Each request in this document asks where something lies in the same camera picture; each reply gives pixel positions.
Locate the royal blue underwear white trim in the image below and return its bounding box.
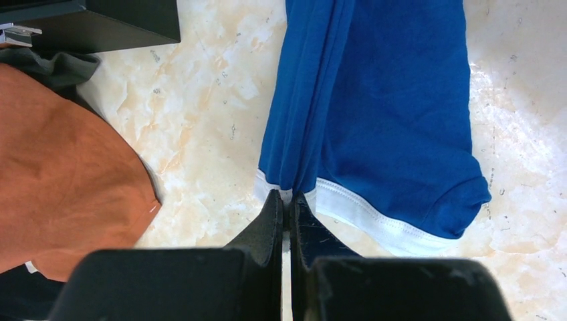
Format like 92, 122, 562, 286
254, 1, 491, 257

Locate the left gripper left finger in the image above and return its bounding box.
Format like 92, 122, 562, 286
49, 190, 284, 320

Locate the olive grey underwear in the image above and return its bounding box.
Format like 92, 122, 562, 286
1, 47, 100, 91

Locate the black display case glass lid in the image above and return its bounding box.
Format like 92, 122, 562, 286
1, 1, 181, 54

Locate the orange underwear cream waistband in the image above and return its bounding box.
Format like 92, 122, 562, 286
1, 64, 160, 282

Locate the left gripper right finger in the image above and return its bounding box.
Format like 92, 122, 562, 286
290, 194, 511, 320

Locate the black underwear white trim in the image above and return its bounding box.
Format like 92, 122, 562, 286
1, 265, 65, 320

